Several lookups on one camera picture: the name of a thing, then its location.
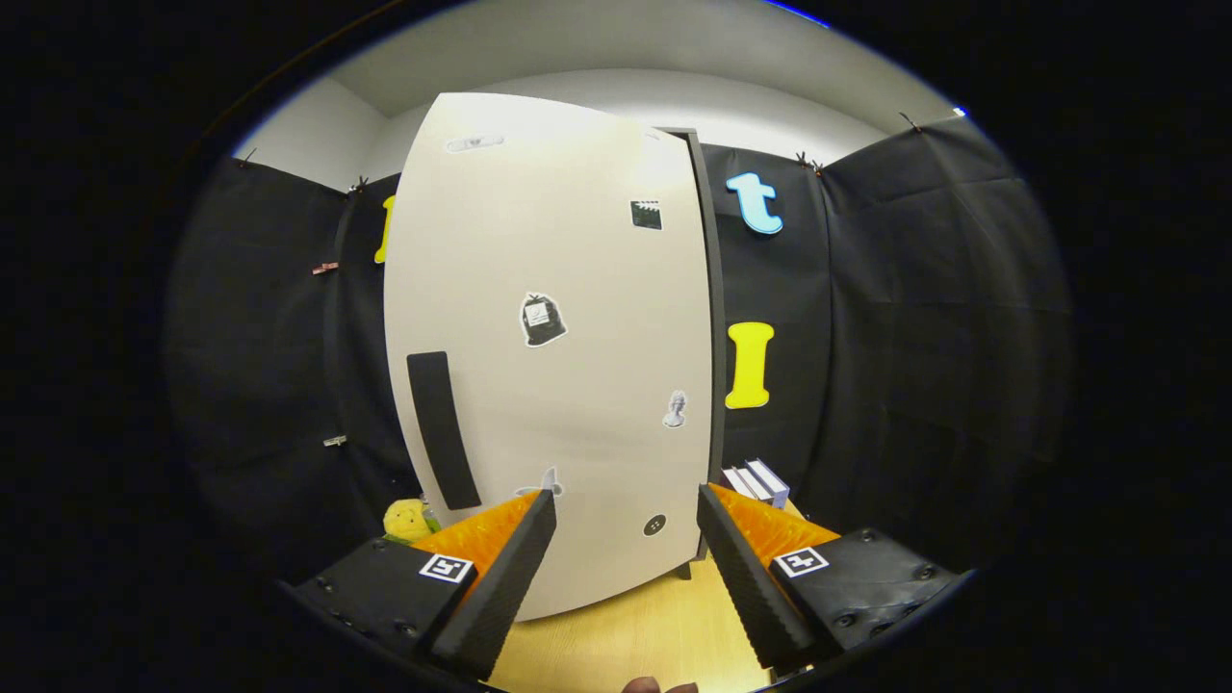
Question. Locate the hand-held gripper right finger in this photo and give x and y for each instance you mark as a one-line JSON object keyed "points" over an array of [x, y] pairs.
{"points": [[746, 587]]}

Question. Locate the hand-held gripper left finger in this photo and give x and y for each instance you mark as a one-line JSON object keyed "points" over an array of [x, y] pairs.
{"points": [[500, 587]]}

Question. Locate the beige shoe cabinet door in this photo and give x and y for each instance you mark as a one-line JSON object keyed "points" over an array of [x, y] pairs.
{"points": [[577, 404]]}

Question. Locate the grey shoe cabinet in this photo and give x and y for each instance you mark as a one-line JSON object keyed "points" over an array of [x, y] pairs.
{"points": [[720, 337]]}

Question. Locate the book with dark spine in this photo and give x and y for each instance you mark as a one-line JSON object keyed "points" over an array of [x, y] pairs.
{"points": [[754, 484]]}

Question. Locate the book with blue spine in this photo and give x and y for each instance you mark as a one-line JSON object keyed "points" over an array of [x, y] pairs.
{"points": [[772, 479]]}

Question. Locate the yellow pineapple plush toy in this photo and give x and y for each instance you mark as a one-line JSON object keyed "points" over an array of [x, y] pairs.
{"points": [[404, 522]]}

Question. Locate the black backdrop cloth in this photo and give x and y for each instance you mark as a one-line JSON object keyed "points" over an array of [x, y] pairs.
{"points": [[914, 337]]}

